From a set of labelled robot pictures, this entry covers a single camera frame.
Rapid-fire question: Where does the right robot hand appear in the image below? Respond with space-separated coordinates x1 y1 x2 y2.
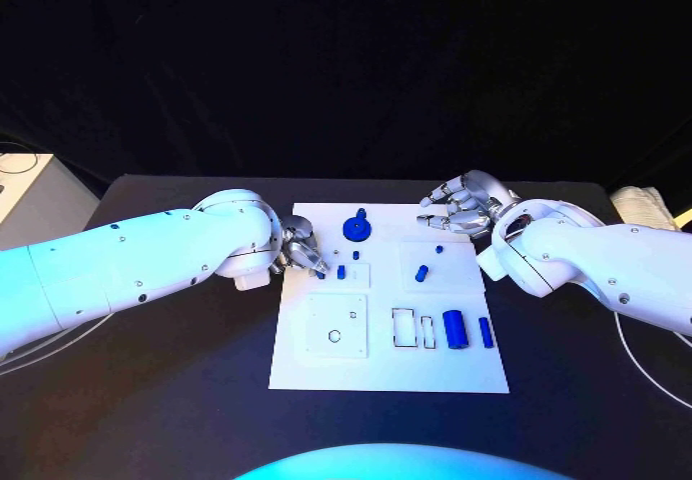
415 169 523 240

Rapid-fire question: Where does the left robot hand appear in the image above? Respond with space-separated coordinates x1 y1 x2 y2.
267 214 331 276

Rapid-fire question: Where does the white task board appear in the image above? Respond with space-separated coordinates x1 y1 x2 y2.
267 202 510 395

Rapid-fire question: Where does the blue gear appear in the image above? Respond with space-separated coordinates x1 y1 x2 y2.
341 207 374 242

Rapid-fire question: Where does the white folded cloth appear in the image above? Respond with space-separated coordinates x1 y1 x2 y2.
609 185 681 232

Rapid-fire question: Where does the thick blue cylinder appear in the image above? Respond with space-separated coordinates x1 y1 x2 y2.
440 309 471 351

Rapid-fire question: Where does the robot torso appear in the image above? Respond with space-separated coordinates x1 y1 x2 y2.
231 442 575 480

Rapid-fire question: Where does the white cable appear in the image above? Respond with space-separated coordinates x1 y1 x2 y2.
0 312 116 377
612 310 692 405

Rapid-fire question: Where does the black cable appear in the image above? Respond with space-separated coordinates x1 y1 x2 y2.
0 141 40 175

